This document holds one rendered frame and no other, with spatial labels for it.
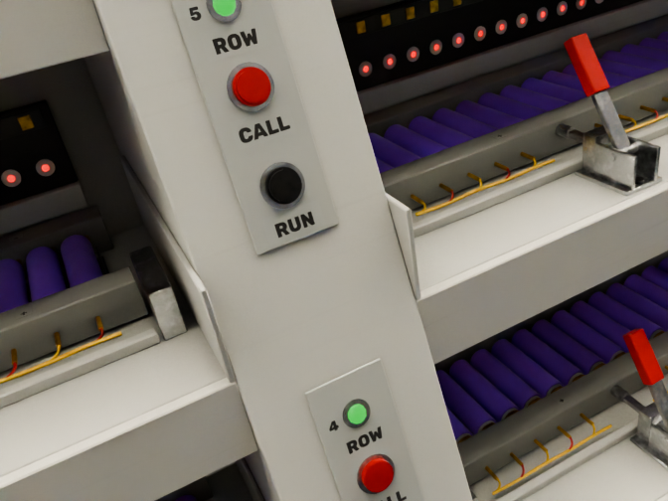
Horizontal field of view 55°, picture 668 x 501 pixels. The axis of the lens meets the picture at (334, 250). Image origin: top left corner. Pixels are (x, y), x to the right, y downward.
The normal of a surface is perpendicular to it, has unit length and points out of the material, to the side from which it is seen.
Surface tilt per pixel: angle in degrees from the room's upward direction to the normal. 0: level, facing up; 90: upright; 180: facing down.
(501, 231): 18
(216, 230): 90
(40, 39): 108
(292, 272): 90
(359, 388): 90
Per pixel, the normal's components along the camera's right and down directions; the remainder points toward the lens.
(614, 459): -0.16, -0.84
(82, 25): 0.44, 0.40
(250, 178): 0.37, 0.12
